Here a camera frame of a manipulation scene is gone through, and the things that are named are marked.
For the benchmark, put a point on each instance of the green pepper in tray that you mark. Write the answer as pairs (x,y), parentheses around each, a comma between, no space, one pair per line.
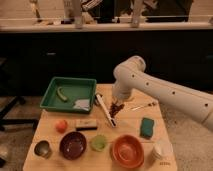
(61,95)

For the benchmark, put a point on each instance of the orange bowl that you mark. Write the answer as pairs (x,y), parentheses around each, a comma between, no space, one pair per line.
(127,152)

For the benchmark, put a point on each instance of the white lidded jar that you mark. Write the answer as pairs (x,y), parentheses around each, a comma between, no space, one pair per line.
(162,149)

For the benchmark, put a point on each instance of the dark purple bowl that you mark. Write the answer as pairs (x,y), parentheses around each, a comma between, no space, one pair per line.
(73,145)

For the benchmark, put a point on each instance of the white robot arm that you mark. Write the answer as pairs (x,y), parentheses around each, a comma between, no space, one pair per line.
(130,75)

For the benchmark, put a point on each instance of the white handled knife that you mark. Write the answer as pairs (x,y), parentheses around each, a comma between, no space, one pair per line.
(106,112)

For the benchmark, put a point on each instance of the green plastic tray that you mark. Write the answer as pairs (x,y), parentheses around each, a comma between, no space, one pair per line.
(74,89)

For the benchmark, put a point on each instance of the orange fruit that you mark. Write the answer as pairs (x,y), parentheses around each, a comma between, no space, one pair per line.
(61,126)

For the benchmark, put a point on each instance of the metal cup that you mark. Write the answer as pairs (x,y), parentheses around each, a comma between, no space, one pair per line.
(42,149)

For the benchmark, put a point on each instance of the teal sponge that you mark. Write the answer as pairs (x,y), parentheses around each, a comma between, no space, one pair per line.
(146,128)

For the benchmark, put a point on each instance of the metal fork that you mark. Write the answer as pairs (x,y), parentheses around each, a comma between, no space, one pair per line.
(144,106)

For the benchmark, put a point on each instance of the grey cloth in tray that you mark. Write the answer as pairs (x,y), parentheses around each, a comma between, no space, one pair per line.
(83,104)

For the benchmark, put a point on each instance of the dark red grape bunch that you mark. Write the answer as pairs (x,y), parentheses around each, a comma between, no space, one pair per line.
(115,109)

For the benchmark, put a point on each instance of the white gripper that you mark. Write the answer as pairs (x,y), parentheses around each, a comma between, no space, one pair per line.
(119,97)

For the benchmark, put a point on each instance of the light green cup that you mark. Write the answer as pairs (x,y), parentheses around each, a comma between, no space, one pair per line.
(98,143)

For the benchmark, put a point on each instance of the wooden block eraser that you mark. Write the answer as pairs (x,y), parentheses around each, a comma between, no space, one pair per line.
(86,124)

